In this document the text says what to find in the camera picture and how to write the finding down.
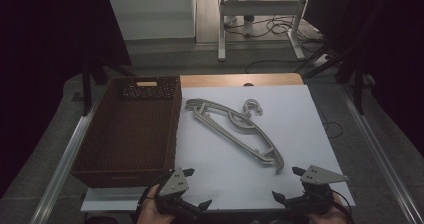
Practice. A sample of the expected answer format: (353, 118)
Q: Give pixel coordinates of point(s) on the black stand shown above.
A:
(358, 90)
(87, 87)

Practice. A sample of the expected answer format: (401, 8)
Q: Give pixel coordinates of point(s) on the person's left hand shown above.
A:
(148, 210)

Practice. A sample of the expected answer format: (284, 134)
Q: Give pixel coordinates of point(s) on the aluminium rail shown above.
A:
(383, 157)
(60, 174)

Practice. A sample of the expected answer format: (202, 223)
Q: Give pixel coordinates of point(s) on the white board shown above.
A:
(300, 134)

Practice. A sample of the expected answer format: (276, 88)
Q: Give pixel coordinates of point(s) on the brown woven basket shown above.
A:
(133, 134)

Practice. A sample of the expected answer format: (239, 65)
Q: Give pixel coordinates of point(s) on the white power strip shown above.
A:
(321, 60)

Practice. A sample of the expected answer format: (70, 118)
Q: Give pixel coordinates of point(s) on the white metal desk frame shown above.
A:
(260, 8)

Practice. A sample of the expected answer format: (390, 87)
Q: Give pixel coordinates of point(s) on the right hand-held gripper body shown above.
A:
(320, 177)

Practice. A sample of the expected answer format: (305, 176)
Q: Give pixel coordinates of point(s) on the white cabinet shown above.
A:
(153, 14)

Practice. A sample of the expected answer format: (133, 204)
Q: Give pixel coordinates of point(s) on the person's right hand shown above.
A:
(333, 217)

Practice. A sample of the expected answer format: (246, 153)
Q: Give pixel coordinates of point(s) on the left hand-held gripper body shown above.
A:
(173, 184)

